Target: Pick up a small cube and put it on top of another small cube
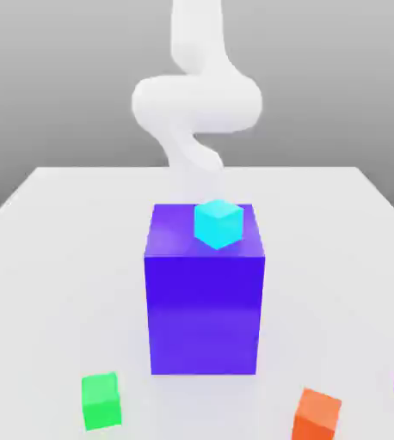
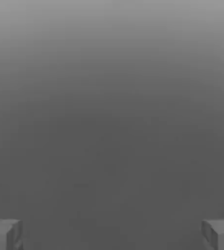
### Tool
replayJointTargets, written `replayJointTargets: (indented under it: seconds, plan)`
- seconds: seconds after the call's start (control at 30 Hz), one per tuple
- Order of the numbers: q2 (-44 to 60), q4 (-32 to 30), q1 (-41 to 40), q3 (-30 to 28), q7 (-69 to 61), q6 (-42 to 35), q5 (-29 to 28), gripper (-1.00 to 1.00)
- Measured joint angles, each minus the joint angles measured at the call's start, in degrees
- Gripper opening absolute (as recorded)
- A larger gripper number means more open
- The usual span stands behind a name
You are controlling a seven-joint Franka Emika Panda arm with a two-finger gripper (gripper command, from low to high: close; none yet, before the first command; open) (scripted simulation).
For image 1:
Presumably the large purple box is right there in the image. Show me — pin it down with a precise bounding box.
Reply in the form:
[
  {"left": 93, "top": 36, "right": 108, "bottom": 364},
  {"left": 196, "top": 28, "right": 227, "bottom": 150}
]
[{"left": 144, "top": 203, "right": 266, "bottom": 376}]

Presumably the small orange cube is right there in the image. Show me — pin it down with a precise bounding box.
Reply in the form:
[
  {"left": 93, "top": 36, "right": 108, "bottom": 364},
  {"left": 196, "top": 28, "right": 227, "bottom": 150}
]
[{"left": 291, "top": 388, "right": 343, "bottom": 440}]

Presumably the small cyan cube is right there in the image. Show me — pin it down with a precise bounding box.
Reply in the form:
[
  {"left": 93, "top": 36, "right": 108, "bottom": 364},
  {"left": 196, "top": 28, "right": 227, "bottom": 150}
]
[{"left": 194, "top": 199, "right": 245, "bottom": 251}]

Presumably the small green cube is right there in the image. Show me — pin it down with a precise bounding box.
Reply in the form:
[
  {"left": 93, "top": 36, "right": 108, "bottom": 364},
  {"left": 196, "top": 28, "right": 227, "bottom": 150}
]
[{"left": 81, "top": 371, "right": 123, "bottom": 432}]

